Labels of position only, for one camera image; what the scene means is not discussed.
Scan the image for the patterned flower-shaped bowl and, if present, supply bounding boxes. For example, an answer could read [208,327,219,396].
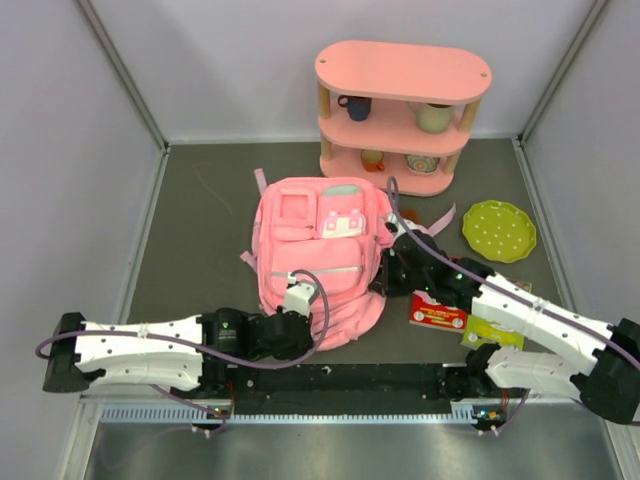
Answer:
[405,154,440,175]

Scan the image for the pink three-tier wooden shelf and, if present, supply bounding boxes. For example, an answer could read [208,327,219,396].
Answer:
[315,40,492,197]

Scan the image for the beige ceramic mug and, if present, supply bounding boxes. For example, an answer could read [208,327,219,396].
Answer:
[407,102,455,134]

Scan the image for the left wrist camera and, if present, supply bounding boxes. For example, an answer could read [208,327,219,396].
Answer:
[281,280,319,317]

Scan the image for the orange cup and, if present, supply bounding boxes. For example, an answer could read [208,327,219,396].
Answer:
[360,149,385,172]

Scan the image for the brown leather wallet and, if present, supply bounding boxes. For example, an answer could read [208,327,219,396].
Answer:
[401,210,421,224]

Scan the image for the green cartoon book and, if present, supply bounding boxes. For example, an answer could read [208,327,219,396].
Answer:
[459,275,533,351]

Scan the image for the green polka dot plate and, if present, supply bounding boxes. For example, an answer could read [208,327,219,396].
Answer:
[462,200,537,264]

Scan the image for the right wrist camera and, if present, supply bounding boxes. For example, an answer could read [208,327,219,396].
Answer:
[384,212,414,239]

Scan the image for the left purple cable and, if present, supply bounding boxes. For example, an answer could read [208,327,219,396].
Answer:
[34,269,331,434]

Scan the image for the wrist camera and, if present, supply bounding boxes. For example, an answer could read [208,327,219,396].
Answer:
[281,280,319,317]
[384,212,414,239]

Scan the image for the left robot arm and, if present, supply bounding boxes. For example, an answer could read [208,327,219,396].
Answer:
[37,306,314,398]

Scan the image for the dark blue mug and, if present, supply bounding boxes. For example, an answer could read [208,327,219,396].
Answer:
[337,95,372,122]

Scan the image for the red cartoon book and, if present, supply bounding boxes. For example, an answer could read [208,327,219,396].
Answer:
[409,292,468,333]

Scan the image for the purple cable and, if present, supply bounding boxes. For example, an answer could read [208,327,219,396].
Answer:
[385,175,640,434]
[34,269,331,434]

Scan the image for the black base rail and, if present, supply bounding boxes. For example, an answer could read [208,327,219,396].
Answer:
[169,362,528,414]

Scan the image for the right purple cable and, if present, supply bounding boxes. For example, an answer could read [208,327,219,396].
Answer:
[385,175,640,434]

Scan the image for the white cable duct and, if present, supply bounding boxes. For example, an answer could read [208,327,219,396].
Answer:
[99,400,488,425]

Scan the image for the pink student backpack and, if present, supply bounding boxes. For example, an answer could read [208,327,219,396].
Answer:
[239,167,458,352]

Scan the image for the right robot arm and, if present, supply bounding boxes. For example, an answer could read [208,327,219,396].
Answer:
[370,221,639,425]

